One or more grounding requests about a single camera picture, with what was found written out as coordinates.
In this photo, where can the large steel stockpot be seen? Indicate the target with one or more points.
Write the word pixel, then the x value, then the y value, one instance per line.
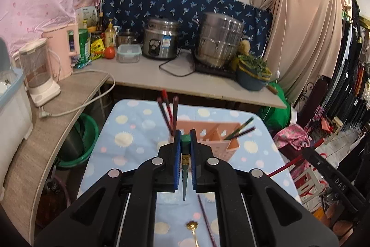
pixel 219 38

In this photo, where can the white blender appliance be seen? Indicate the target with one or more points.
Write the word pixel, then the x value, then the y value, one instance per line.
pixel 33 58

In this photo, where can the green chopstick right group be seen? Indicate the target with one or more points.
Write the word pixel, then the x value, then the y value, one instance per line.
pixel 237 130

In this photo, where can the gold flower spoon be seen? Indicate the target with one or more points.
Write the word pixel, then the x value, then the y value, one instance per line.
pixel 192 226

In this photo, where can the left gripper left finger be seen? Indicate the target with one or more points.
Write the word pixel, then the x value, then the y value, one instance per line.
pixel 162 173

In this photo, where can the red tomato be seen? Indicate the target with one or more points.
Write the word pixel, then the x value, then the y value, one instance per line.
pixel 109 52

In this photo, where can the beige hanging curtain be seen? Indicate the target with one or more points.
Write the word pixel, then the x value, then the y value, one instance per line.
pixel 304 41

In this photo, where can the pink perforated utensil holder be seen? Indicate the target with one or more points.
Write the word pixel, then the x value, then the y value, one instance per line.
pixel 214 135

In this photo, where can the pink floral cloth bundle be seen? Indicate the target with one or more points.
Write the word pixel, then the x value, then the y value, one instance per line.
pixel 291 140

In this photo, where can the red chopstick group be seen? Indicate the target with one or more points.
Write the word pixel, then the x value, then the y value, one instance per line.
pixel 298 159

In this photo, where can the maroon chopstick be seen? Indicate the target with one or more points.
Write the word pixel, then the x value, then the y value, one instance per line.
pixel 175 111
pixel 206 221
pixel 164 115
pixel 241 134

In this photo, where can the yellow oil bottle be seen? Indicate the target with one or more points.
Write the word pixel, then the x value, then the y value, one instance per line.
pixel 110 35

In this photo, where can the clear food container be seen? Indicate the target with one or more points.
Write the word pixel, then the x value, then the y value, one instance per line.
pixel 129 53

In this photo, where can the green plastic basin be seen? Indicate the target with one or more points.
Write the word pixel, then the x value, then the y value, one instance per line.
pixel 79 143

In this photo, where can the silver rice cooker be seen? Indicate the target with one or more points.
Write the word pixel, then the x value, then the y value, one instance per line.
pixel 160 38

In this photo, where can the green tin can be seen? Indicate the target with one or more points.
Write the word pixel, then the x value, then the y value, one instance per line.
pixel 84 44

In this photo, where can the green chopstick gold band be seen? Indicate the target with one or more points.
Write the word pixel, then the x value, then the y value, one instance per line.
pixel 185 160

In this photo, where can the blue basin with greens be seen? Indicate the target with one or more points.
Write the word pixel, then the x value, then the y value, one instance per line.
pixel 252 72

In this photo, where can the small steel lidded pot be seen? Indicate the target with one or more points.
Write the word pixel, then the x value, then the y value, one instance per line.
pixel 126 36

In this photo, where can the pink electric kettle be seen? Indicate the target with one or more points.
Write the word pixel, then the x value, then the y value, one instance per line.
pixel 63 43

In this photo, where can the blue planet tablecloth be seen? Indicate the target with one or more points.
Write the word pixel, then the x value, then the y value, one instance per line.
pixel 134 132

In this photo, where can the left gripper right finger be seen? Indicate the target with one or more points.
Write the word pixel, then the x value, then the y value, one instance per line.
pixel 208 173

